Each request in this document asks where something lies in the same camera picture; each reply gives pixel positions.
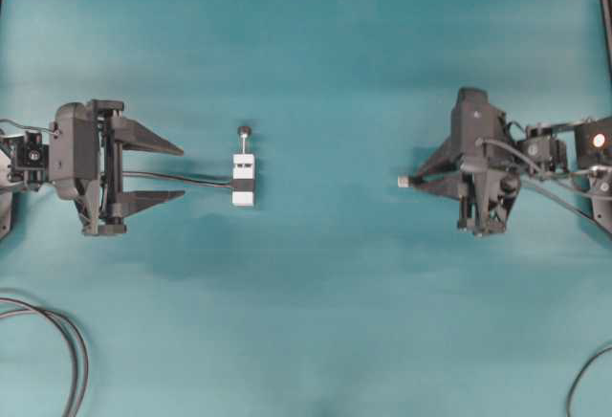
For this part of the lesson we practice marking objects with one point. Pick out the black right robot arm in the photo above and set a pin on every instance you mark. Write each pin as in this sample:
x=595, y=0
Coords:
x=575, y=155

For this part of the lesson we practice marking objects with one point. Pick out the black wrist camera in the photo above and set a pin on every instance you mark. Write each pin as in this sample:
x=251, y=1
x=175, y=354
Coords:
x=74, y=150
x=474, y=118

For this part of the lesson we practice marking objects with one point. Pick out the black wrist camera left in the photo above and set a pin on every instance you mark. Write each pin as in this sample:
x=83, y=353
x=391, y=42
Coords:
x=74, y=150

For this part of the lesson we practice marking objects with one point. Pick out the white clamp fixture block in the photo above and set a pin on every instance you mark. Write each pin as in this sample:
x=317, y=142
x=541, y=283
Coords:
x=243, y=180

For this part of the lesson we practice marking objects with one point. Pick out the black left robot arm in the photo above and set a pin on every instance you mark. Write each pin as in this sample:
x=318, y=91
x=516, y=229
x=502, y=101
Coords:
x=25, y=164

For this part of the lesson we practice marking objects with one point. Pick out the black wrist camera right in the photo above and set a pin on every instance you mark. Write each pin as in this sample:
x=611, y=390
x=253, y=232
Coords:
x=474, y=118

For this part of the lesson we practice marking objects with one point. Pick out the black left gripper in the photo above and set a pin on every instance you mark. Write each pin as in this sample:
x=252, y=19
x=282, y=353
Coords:
x=95, y=206

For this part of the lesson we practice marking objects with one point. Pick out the clamp screw with black knob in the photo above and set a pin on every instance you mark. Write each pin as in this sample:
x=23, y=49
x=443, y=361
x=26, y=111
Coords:
x=244, y=132

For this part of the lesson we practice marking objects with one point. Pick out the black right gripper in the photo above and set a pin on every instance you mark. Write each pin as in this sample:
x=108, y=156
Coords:
x=489, y=193

